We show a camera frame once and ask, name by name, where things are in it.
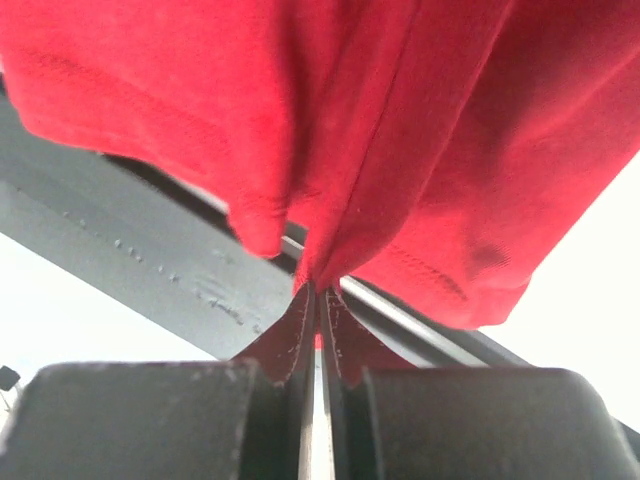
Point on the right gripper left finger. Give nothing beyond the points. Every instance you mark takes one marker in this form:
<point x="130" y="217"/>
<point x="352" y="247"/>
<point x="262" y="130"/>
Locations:
<point x="245" y="418"/>

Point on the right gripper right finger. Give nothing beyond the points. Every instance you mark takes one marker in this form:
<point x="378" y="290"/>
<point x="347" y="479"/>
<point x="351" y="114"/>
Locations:
<point x="392" y="420"/>

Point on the red t shirt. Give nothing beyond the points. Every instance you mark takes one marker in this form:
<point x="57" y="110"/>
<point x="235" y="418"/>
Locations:
<point x="436" y="149"/>

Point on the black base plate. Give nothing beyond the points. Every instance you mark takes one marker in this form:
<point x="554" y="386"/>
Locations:
<point x="161" y="249"/>

